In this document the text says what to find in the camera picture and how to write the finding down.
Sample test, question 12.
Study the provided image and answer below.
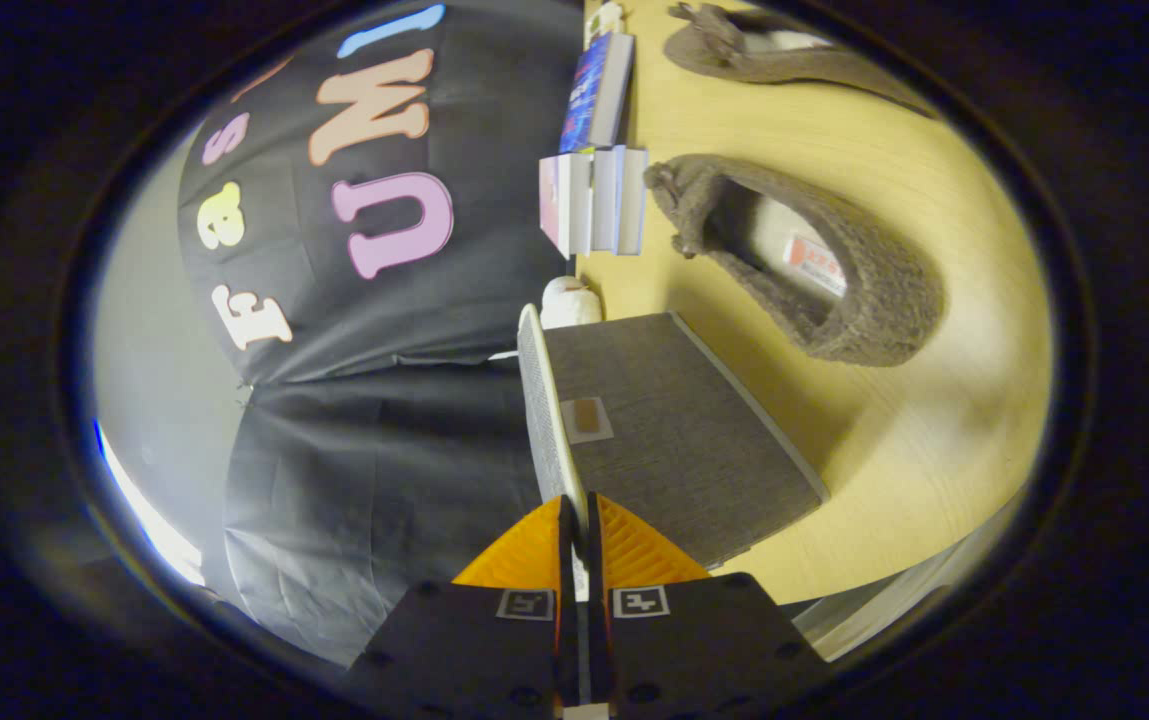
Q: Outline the black backdrop cloth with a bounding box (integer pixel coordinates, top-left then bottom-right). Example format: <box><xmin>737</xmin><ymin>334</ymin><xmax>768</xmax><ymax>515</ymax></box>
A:
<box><xmin>177</xmin><ymin>0</ymin><xmax>585</xmax><ymax>668</ymax></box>

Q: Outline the row of upright white books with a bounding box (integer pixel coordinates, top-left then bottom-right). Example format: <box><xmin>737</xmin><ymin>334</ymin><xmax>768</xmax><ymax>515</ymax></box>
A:
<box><xmin>538</xmin><ymin>146</ymin><xmax>650</xmax><ymax>259</ymax></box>

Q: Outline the blue book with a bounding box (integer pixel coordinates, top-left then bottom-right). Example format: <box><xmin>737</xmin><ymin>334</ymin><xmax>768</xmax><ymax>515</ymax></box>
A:
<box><xmin>559</xmin><ymin>32</ymin><xmax>635</xmax><ymax>154</ymax></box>

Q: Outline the grey fuzzy shoe with label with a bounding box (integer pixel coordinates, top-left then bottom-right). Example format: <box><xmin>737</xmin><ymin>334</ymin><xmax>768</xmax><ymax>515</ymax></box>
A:
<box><xmin>644</xmin><ymin>154</ymin><xmax>945</xmax><ymax>368</ymax></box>

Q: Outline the grey fabric storage box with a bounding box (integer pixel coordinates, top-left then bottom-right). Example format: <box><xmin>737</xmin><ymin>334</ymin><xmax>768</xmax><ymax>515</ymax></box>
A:
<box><xmin>517</xmin><ymin>304</ymin><xmax>831</xmax><ymax>591</ymax></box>

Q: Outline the small white green item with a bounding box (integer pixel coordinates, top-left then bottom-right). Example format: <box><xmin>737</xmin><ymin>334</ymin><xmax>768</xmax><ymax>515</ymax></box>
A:
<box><xmin>584</xmin><ymin>0</ymin><xmax>627</xmax><ymax>49</ymax></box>

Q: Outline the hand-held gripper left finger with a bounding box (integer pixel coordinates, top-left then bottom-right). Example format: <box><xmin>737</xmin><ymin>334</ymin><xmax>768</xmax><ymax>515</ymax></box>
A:
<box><xmin>342</xmin><ymin>494</ymin><xmax>580</xmax><ymax>713</ymax></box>

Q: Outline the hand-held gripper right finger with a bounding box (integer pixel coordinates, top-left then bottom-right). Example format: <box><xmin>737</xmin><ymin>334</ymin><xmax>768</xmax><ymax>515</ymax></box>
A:
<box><xmin>587</xmin><ymin>491</ymin><xmax>835</xmax><ymax>713</ymax></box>

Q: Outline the white plush toy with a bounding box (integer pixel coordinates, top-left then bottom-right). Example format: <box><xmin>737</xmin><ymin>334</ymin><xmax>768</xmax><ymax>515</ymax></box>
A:
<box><xmin>540</xmin><ymin>276</ymin><xmax>603</xmax><ymax>331</ymax></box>

